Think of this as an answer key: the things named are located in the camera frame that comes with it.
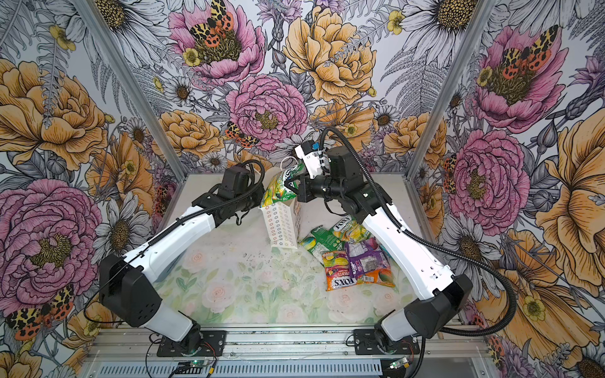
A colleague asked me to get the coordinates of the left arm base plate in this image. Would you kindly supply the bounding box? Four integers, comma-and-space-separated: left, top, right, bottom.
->
156, 330, 227, 358

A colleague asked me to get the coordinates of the red yellow Fox's fruits bag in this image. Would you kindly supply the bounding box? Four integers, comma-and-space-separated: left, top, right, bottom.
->
322, 250, 357, 291

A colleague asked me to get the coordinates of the green candy bag lying flat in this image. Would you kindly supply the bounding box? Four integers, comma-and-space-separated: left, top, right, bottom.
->
299, 226, 343, 265

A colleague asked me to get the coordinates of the purple Fox's candy bag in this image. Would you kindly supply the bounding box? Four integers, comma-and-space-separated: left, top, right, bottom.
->
345, 237, 391, 280

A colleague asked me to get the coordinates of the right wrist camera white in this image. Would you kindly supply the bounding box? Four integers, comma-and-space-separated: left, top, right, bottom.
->
295, 140, 329, 179

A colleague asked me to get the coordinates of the green Fox's candy bag rear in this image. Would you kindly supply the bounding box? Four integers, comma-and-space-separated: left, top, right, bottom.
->
330, 215, 371, 243

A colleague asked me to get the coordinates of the left aluminium corner post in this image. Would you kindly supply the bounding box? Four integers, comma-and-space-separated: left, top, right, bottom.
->
74, 1, 187, 183

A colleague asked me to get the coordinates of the aluminium corner post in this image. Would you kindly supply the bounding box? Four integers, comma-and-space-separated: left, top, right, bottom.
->
74, 1, 187, 183
405, 1, 496, 181

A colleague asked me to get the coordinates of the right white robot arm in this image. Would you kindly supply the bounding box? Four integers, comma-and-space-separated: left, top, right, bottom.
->
296, 174, 472, 343

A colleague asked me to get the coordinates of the orange snack bag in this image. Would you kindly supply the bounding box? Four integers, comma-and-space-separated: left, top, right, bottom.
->
357, 269, 395, 288

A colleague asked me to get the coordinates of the small green circuit board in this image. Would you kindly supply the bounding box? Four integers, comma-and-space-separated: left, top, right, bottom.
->
171, 360, 216, 377

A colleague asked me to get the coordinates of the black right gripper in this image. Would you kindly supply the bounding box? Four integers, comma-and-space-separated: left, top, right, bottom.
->
284, 172, 346, 203

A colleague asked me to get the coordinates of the aluminium front rail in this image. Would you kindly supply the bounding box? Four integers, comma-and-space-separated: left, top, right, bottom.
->
79, 324, 499, 377

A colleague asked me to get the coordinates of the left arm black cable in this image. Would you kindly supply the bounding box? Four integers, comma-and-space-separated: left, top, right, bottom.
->
84, 159, 266, 327

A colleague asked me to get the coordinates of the right aluminium corner post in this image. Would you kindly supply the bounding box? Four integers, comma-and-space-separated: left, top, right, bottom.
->
405, 1, 496, 181

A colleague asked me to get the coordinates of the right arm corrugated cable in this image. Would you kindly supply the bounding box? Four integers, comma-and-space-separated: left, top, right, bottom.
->
319, 125, 518, 337

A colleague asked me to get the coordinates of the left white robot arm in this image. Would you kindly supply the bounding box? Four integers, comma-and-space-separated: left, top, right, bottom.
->
99, 184, 264, 343

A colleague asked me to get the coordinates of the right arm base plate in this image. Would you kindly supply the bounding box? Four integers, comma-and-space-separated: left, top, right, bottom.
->
346, 329, 420, 356

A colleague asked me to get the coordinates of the green Fox's Spring Tea bag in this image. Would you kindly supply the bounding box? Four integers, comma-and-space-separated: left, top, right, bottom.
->
260, 162, 305, 208

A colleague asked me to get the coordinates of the white printed paper bag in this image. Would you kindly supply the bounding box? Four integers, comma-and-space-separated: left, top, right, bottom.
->
261, 157, 303, 250

